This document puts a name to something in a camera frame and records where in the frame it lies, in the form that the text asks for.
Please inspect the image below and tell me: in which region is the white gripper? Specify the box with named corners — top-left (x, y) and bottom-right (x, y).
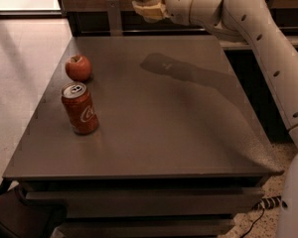
top-left (132, 0), bottom-right (193, 26)

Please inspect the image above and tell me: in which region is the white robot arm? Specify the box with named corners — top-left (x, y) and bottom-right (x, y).
top-left (132, 0), bottom-right (298, 238)

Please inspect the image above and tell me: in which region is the red coca-cola can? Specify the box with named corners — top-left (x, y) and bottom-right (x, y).
top-left (62, 81), bottom-right (99, 135)

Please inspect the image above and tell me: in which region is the red apple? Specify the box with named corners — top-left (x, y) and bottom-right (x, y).
top-left (65, 55), bottom-right (92, 82)

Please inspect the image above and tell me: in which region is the grey drawer cabinet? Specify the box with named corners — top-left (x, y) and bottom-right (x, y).
top-left (4, 36), bottom-right (282, 238)

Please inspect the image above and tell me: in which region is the white power strip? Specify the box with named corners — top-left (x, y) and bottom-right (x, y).
top-left (252, 195), bottom-right (281, 210)

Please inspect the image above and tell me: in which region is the dark chair seat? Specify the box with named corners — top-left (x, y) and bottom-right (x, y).
top-left (0, 185), bottom-right (67, 238)

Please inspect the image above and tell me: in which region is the left metal wall bracket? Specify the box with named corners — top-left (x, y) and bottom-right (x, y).
top-left (105, 0), bottom-right (122, 36)

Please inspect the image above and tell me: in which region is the black power cable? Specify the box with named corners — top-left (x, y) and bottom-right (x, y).
top-left (238, 208), bottom-right (266, 238)

